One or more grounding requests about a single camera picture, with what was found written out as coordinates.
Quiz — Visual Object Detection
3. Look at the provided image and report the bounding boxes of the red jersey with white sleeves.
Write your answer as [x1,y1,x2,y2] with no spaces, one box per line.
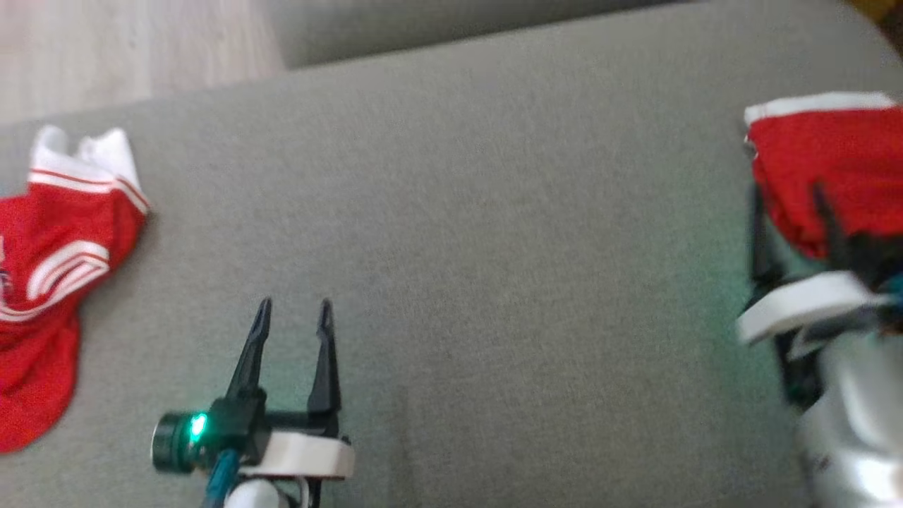
[0,125,151,454]

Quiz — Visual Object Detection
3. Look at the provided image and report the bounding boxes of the wide grey sofa chaise seat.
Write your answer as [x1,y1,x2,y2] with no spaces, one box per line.
[0,0,903,508]

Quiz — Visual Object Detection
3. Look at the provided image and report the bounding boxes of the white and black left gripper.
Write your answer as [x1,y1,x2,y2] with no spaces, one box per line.
[210,298,355,480]

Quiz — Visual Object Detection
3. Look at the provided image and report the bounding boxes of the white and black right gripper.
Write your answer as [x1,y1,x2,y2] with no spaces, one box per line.
[736,183,903,346]

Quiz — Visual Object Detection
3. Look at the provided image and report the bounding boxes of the grey sofa seat cushion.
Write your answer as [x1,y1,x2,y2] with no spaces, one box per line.
[272,0,706,70]

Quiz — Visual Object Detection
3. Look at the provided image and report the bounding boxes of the red garment with white band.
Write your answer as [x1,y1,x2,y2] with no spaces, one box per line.
[744,92,903,260]

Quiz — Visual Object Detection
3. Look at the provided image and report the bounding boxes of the teal left gripper cable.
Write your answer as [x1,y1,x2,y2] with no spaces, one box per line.
[203,449,241,508]

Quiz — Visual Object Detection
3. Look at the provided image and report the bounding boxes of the wide yellow sofa backrest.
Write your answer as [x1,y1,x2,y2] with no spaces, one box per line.
[850,0,903,28]

